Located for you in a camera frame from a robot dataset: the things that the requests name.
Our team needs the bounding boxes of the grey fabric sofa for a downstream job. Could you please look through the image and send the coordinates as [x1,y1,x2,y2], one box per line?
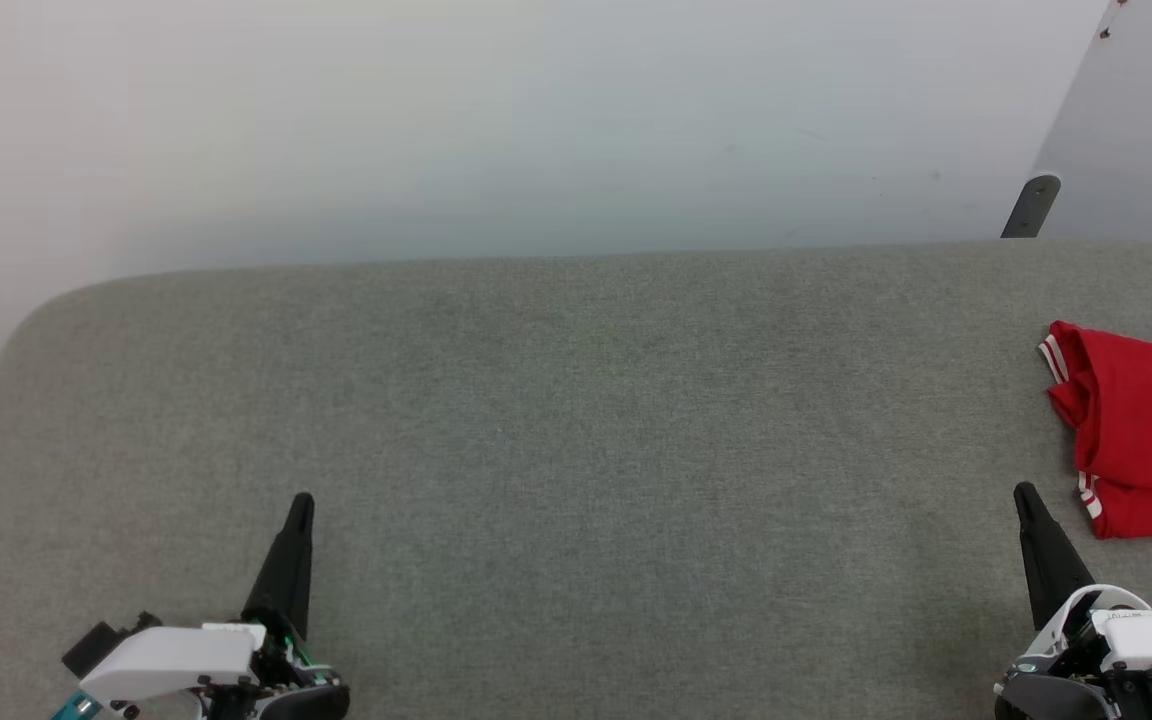
[0,238,1152,720]

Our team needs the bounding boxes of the white wall panel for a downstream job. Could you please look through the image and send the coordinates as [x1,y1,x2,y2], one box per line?
[1028,0,1152,261]

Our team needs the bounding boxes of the dark grey metal bracket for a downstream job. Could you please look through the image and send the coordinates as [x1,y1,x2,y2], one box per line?
[1000,173,1063,240]

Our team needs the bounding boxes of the red white Bulls jersey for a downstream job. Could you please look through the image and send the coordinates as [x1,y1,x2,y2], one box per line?
[1037,320,1152,541]

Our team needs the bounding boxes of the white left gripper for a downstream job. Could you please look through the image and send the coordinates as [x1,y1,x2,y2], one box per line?
[78,492,352,720]

